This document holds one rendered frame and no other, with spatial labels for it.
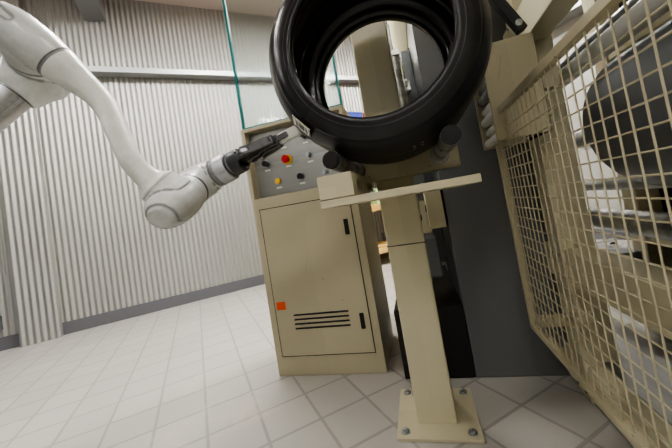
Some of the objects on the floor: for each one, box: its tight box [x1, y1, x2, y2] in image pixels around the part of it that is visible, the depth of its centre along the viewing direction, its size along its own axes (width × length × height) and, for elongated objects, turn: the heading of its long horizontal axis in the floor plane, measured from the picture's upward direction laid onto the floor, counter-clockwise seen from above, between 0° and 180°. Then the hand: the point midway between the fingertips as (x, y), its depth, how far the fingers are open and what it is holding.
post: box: [334, 0, 458, 424], centre depth 116 cm, size 13×13×250 cm
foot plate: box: [397, 388, 485, 444], centre depth 110 cm, size 27×27×2 cm
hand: (289, 134), depth 89 cm, fingers closed
